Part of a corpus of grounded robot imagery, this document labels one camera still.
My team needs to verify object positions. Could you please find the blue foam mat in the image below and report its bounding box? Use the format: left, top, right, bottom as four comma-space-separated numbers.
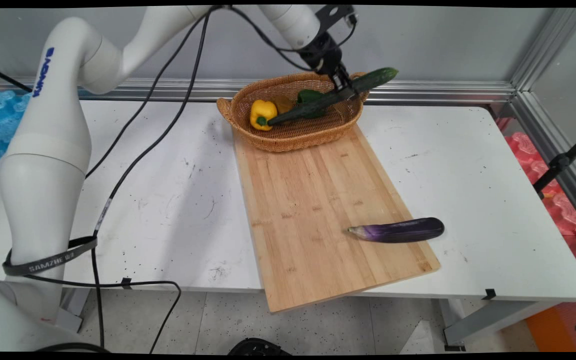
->
0, 89, 33, 176

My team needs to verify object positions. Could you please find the bamboo cutting board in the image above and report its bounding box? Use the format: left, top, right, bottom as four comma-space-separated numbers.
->
232, 122, 441, 314

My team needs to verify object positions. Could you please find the long dark green cucumber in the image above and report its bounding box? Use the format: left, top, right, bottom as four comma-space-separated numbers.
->
267, 67, 399, 127

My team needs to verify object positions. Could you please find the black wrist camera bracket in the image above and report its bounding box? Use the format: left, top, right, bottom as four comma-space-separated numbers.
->
315, 5, 359, 29

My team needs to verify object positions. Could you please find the black floor cable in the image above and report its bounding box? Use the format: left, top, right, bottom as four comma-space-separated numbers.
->
20, 272, 183, 355

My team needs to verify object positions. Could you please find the green bell pepper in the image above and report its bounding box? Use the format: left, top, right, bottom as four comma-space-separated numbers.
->
296, 89, 328, 120

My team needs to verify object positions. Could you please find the grey table leg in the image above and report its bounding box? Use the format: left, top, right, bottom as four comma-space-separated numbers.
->
440, 298, 561, 347

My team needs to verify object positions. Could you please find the brown potato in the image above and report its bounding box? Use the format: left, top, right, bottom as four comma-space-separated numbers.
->
274, 95, 295, 115

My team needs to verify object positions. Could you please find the black SAMZHE velcro strap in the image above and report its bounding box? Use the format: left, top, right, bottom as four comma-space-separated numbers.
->
2, 235, 99, 277

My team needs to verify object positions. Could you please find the black tripod stand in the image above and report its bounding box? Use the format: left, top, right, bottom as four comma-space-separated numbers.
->
533, 127, 576, 201

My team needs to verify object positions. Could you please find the black round floor object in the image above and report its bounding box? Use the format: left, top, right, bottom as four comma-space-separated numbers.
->
228, 337, 291, 356

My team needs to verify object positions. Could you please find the aluminium frame corner post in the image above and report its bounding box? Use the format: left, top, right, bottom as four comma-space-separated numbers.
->
509, 7, 576, 233

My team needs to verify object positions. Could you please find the woven wicker basket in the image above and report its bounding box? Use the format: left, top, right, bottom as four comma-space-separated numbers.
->
216, 71, 370, 153

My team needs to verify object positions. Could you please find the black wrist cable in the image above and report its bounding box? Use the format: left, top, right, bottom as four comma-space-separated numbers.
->
220, 5, 319, 72

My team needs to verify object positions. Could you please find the thick black cable white label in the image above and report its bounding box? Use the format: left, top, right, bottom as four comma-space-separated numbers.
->
90, 6, 224, 349

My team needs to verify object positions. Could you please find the yellow bell pepper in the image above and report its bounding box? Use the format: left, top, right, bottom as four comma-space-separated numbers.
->
249, 99, 279, 132

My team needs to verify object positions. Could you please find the thin black cable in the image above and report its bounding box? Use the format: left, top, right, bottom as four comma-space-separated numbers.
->
84, 10, 216, 179

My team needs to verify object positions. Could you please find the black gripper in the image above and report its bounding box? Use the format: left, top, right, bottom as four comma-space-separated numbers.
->
298, 31, 357, 94

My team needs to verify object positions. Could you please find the purple eggplant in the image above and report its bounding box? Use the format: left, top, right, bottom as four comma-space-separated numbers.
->
347, 217, 445, 244

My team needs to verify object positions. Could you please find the red foam mat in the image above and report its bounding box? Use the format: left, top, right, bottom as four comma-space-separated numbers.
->
503, 131, 576, 238

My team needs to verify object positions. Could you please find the aluminium frame rail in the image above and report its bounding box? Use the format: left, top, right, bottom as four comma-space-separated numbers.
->
0, 76, 517, 105

